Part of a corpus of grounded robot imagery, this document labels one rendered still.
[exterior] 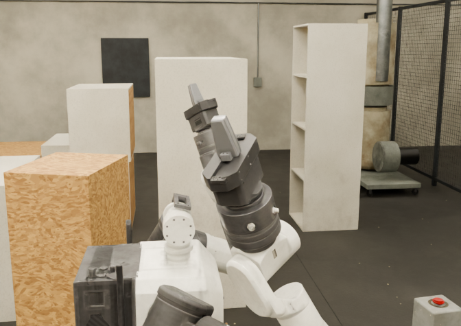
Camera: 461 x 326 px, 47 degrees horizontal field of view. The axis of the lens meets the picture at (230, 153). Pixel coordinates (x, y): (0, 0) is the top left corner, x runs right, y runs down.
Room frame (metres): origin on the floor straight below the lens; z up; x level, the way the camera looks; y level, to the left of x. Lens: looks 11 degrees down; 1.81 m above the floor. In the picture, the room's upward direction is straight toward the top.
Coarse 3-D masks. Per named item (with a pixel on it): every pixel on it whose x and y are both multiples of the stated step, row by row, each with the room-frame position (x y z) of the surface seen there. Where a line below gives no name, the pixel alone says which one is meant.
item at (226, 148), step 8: (216, 120) 0.73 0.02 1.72; (224, 120) 0.73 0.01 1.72; (216, 128) 0.73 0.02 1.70; (224, 128) 0.72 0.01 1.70; (216, 136) 0.73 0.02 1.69; (224, 136) 0.73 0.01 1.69; (232, 136) 0.73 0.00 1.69; (216, 144) 0.74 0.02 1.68; (224, 144) 0.73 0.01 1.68; (232, 144) 0.73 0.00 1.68; (224, 152) 0.74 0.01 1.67; (232, 152) 0.74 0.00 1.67; (224, 160) 0.74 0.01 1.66
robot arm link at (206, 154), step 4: (208, 148) 1.36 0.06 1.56; (212, 148) 1.36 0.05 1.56; (200, 152) 1.38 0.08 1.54; (204, 152) 1.37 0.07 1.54; (208, 152) 1.36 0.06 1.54; (212, 152) 1.36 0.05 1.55; (200, 156) 1.35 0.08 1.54; (204, 156) 1.34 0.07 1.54; (208, 156) 1.34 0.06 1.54; (212, 156) 1.35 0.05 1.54; (200, 160) 1.35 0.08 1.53; (204, 160) 1.34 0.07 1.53; (208, 160) 1.34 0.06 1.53; (204, 164) 1.34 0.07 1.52
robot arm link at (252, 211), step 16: (240, 144) 0.78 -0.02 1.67; (256, 144) 0.77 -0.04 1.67; (240, 160) 0.73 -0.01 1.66; (256, 160) 0.77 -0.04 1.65; (208, 176) 0.71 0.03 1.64; (224, 176) 0.70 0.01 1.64; (240, 176) 0.71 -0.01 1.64; (256, 176) 0.76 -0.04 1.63; (224, 192) 0.73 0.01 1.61; (240, 192) 0.72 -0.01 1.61; (256, 192) 0.75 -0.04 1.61; (224, 208) 0.76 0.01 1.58; (240, 208) 0.74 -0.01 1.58; (256, 208) 0.74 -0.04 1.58; (272, 208) 0.76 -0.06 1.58; (224, 224) 0.76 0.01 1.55; (240, 224) 0.74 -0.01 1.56; (256, 224) 0.74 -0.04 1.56; (272, 224) 0.76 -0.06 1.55
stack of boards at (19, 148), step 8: (0, 144) 7.59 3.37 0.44; (8, 144) 7.59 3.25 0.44; (16, 144) 7.59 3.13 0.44; (24, 144) 7.59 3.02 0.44; (32, 144) 7.59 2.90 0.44; (40, 144) 7.59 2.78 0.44; (0, 152) 6.96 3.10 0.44; (8, 152) 6.96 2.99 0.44; (16, 152) 6.96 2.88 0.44; (24, 152) 6.96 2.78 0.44; (32, 152) 6.96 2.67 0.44; (40, 152) 6.96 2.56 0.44
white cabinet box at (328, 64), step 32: (320, 32) 5.08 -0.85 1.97; (352, 32) 5.12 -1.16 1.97; (320, 64) 5.08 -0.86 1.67; (352, 64) 5.12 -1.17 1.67; (320, 96) 5.08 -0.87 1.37; (352, 96) 5.12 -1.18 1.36; (320, 128) 5.09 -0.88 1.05; (352, 128) 5.12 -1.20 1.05; (320, 160) 5.09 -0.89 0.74; (352, 160) 5.13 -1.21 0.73; (320, 192) 5.09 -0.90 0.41; (352, 192) 5.13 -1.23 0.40; (320, 224) 5.09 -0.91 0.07; (352, 224) 5.13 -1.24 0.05
